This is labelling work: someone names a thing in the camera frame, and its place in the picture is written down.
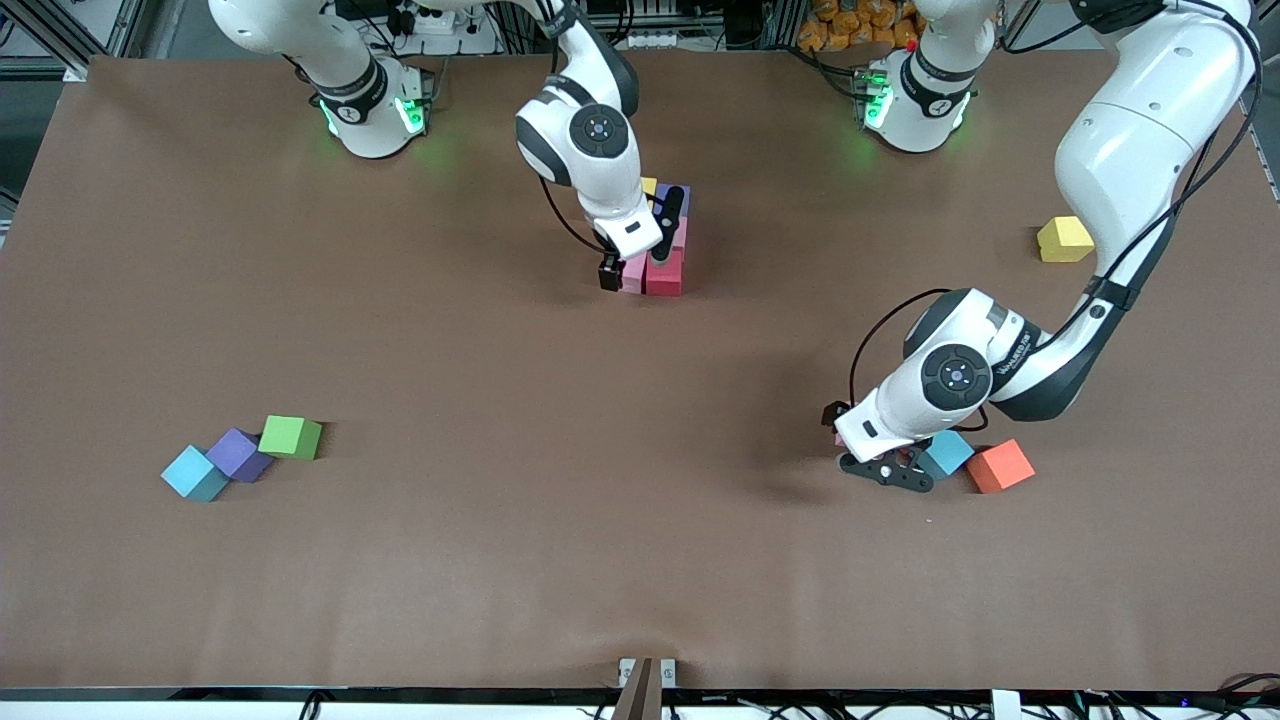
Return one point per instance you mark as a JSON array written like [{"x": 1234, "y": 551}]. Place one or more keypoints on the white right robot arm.
[{"x": 590, "y": 150}]

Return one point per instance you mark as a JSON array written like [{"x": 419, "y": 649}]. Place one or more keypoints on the green foam cube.
[{"x": 291, "y": 437}]

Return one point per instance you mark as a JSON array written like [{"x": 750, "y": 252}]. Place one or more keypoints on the blue foam cube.
[
  {"x": 194, "y": 473},
  {"x": 948, "y": 455}
]

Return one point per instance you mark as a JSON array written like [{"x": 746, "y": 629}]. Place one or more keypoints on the table cover sheet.
[{"x": 640, "y": 560}]

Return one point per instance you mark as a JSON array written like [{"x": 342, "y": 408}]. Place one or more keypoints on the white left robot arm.
[{"x": 1130, "y": 150}]

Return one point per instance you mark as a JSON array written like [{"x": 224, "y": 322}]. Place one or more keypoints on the orange foam cube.
[{"x": 1000, "y": 466}]

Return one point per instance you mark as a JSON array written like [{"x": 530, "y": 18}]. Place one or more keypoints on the purple foam cube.
[
  {"x": 238, "y": 455},
  {"x": 685, "y": 195}
]

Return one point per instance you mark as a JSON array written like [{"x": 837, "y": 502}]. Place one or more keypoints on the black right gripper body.
[{"x": 609, "y": 272}]

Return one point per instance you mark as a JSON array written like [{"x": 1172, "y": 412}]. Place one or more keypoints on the small white box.
[{"x": 1005, "y": 705}]

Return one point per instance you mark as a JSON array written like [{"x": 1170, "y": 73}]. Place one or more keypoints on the silver metal bracket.
[{"x": 625, "y": 670}]

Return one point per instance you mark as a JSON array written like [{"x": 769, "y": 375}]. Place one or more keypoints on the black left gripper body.
[{"x": 832, "y": 413}]

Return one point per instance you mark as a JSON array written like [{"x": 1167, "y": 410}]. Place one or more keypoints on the orange snack bags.
[{"x": 855, "y": 25}]

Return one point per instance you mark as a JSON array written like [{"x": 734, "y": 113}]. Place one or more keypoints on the brown wooden post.
[{"x": 640, "y": 700}]

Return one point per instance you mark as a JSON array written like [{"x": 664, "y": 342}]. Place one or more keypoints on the white power strip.
[
  {"x": 665, "y": 40},
  {"x": 440, "y": 20}
]

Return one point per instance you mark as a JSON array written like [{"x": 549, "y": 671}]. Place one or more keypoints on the aluminium frame profile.
[{"x": 50, "y": 40}]

